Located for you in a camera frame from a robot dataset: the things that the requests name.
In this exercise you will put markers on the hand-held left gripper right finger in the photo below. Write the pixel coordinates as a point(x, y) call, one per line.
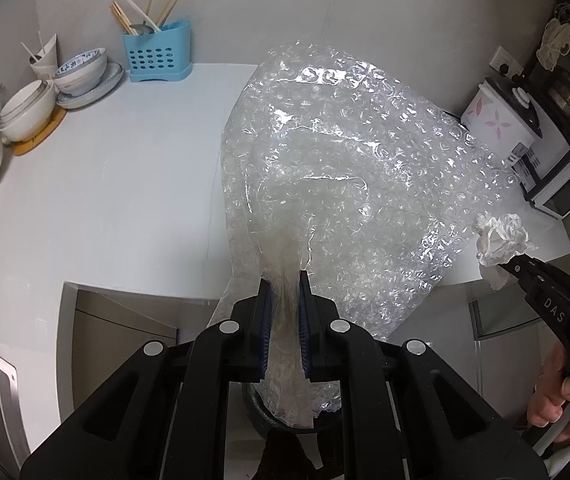
point(305, 335)

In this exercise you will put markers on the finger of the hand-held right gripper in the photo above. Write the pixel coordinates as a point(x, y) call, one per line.
point(517, 275)
point(550, 275)

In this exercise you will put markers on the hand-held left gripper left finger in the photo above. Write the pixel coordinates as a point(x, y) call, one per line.
point(264, 335)

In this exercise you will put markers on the white tissue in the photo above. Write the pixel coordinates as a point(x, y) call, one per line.
point(502, 237)

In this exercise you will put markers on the clear bubble wrap sheet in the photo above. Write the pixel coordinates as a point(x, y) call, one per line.
point(355, 185)

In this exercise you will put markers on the person's right hand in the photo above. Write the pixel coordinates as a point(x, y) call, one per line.
point(550, 400)

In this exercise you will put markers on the white microwave oven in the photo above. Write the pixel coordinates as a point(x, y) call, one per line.
point(560, 182)

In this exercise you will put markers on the person's leg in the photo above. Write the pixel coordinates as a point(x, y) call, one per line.
point(285, 460)

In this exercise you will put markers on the kitchen base cabinet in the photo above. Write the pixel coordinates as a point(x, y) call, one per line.
point(115, 345)

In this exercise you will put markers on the white flowered rice cooker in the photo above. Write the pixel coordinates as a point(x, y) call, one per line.
point(497, 117)

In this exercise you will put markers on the white socket with black plug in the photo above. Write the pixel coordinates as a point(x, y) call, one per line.
point(505, 60)

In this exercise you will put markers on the beige hanging cloth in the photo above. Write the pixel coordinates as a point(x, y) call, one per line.
point(556, 42)

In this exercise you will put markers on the wooden trivet mat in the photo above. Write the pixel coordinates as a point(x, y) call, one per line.
point(40, 137)

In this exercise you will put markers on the blue plastic utensil holder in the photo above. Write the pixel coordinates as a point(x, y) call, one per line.
point(157, 55)

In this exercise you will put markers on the blue patterned bowl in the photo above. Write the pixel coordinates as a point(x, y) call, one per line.
point(82, 72)

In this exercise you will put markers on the white ceramic bowl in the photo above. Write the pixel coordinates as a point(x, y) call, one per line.
point(27, 112)

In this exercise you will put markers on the white cup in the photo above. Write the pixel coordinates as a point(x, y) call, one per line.
point(45, 65)

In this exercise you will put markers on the bunch of wooden chopsticks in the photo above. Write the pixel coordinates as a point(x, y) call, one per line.
point(125, 15)

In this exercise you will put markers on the white stick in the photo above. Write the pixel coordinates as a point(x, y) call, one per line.
point(42, 42)
point(30, 52)

